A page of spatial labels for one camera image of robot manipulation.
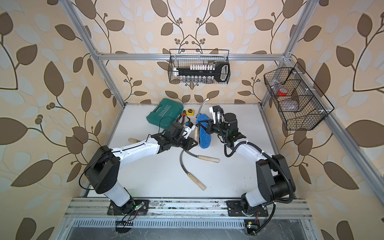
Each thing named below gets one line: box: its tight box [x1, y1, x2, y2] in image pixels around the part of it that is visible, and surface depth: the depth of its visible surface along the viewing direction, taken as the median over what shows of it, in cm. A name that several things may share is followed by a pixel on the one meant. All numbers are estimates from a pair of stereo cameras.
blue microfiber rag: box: [196, 113, 212, 149], surface depth 82 cm
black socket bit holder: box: [172, 62, 231, 83], surface depth 84 cm
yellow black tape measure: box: [186, 108, 195, 116], surface depth 117 cm
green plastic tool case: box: [146, 98, 184, 130], surface depth 111 cm
